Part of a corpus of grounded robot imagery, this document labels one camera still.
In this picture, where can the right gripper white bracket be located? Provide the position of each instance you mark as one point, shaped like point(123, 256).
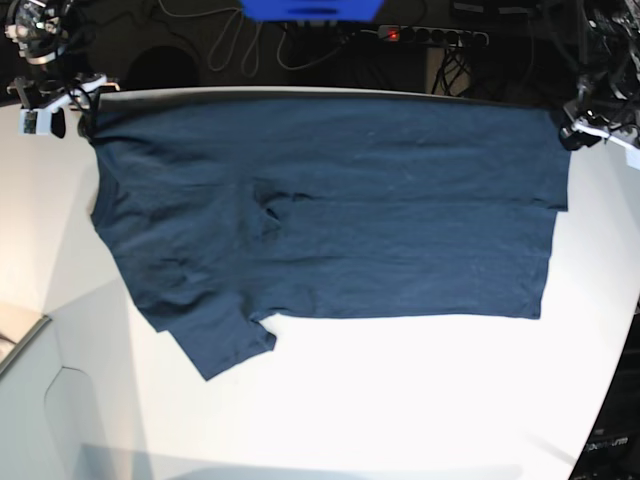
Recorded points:
point(43, 104)

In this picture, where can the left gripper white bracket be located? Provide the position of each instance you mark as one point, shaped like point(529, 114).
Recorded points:
point(582, 127)

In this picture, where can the dark blue t-shirt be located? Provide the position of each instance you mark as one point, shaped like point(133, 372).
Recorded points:
point(219, 215)

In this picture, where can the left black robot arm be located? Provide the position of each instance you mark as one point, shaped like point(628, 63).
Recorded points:
point(606, 106)

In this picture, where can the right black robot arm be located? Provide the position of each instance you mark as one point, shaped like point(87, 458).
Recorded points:
point(53, 37)

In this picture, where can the blue plastic box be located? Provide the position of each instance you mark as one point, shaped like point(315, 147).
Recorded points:
point(311, 10)

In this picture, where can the black power strip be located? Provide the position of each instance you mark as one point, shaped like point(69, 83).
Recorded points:
point(433, 37)

